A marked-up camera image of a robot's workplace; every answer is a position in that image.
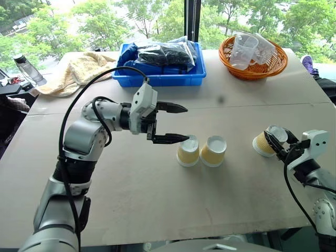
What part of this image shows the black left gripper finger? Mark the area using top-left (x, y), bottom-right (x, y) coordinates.
top-left (160, 102), bottom-right (188, 114)
top-left (152, 133), bottom-right (191, 145)

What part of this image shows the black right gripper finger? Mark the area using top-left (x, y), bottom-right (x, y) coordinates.
top-left (284, 128), bottom-right (300, 144)
top-left (264, 130), bottom-right (287, 158)

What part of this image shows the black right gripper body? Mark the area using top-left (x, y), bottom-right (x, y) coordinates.
top-left (276, 139), bottom-right (312, 161)

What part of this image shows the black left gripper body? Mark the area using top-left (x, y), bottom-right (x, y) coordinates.
top-left (141, 101), bottom-right (164, 144)

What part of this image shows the yellow ribbed paper cup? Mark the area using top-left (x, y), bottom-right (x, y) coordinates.
top-left (199, 135), bottom-right (227, 168)
top-left (176, 134), bottom-right (201, 168)
top-left (252, 125), bottom-right (289, 158)

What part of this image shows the blue plastic bin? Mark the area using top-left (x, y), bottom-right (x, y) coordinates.
top-left (111, 41), bottom-right (207, 88)

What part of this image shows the clear bag of black items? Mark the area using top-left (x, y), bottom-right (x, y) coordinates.
top-left (135, 41), bottom-right (197, 69)

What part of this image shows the blue plastic bag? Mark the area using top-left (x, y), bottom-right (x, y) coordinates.
top-left (117, 41), bottom-right (140, 68)

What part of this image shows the purple shoe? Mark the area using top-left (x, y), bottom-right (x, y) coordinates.
top-left (299, 54), bottom-right (320, 76)

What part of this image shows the orange woven basket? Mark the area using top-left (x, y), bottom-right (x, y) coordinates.
top-left (218, 35), bottom-right (289, 81)

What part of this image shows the clear plastic measuring cup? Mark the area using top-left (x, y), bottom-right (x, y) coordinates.
top-left (229, 34), bottom-right (260, 71)
top-left (250, 32), bottom-right (277, 66)

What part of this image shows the cream towel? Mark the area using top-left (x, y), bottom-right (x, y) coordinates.
top-left (35, 51), bottom-right (117, 98)

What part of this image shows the clear water bottle black cap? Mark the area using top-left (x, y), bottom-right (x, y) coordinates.
top-left (13, 53), bottom-right (48, 87)

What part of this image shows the black side desk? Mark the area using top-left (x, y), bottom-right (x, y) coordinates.
top-left (0, 68), bottom-right (36, 158)

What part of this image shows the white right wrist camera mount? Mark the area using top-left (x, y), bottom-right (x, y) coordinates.
top-left (287, 129), bottom-right (330, 172)

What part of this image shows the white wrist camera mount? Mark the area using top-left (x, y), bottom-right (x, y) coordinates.
top-left (287, 129), bottom-right (330, 172)
top-left (129, 83), bottom-right (159, 135)

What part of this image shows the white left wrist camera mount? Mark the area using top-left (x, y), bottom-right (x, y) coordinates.
top-left (129, 83), bottom-right (159, 135)

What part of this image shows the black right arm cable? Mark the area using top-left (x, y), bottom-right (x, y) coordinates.
top-left (283, 146), bottom-right (320, 232)

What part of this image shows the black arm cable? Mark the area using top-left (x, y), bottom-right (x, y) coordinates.
top-left (58, 66), bottom-right (151, 252)
top-left (283, 146), bottom-right (320, 232)

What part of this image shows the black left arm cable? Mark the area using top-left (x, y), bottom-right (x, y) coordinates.
top-left (58, 66), bottom-right (151, 252)

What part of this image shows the black window frame post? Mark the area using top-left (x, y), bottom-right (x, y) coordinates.
top-left (184, 0), bottom-right (202, 43)

